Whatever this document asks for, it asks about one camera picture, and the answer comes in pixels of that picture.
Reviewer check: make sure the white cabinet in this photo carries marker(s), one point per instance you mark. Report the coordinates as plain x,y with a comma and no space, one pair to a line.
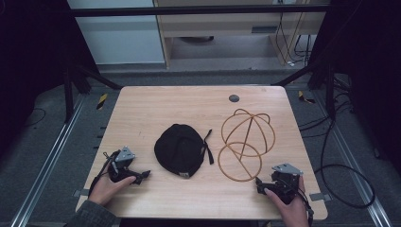
119,38

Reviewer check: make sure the black metal stand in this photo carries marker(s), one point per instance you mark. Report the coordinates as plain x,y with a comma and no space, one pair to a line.
68,94
329,91

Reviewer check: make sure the black cap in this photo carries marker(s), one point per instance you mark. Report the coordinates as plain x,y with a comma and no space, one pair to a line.
179,150

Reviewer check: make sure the person's right hand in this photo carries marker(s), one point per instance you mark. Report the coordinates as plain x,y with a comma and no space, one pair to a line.
291,211

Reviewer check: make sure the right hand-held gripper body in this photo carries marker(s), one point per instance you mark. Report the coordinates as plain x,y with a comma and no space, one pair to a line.
286,181

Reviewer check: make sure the grey table grommet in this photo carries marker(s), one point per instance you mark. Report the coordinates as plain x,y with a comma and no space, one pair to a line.
234,98

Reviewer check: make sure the aluminium floor rail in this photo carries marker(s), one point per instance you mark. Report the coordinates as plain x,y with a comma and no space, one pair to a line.
359,179
47,167

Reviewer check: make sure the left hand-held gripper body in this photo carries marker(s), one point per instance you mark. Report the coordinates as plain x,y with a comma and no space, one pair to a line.
123,159

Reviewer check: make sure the black frame crossbar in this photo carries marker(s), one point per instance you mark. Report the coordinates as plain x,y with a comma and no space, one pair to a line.
189,11

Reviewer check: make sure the person's left hand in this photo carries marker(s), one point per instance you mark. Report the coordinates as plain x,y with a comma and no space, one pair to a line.
107,189

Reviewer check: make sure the yellow black tape marker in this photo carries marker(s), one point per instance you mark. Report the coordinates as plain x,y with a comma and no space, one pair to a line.
304,97
101,101

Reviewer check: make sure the grey metal table bracket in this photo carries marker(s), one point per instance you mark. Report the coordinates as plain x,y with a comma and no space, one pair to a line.
80,193
320,197

